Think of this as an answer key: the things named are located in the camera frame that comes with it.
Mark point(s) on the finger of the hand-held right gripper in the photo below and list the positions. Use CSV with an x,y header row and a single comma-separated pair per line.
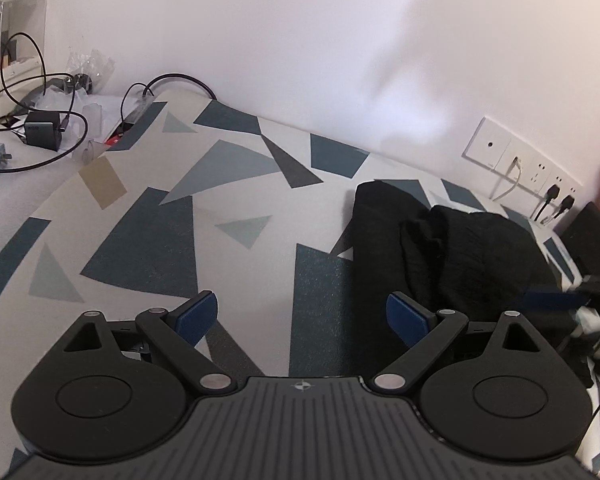
x,y
555,300

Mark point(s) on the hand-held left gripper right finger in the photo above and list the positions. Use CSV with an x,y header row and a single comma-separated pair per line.
x,y
407,320

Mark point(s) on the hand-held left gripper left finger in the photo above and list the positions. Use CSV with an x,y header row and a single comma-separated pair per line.
x,y
197,317

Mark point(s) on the black knit sweater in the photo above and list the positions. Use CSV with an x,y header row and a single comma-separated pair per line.
x,y
480,260

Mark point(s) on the geometric patterned bed sheet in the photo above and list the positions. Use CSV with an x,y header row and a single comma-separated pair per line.
x,y
144,240

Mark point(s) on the small red item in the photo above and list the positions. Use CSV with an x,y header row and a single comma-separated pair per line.
x,y
115,139

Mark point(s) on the black charger block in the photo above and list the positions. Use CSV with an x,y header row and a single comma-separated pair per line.
x,y
42,132

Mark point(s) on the clear plastic bags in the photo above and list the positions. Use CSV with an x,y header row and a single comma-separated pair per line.
x,y
89,67

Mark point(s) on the clear acrylic organizer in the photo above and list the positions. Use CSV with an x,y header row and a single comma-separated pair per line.
x,y
19,20

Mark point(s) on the white wall socket panel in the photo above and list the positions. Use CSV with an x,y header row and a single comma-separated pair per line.
x,y
490,145

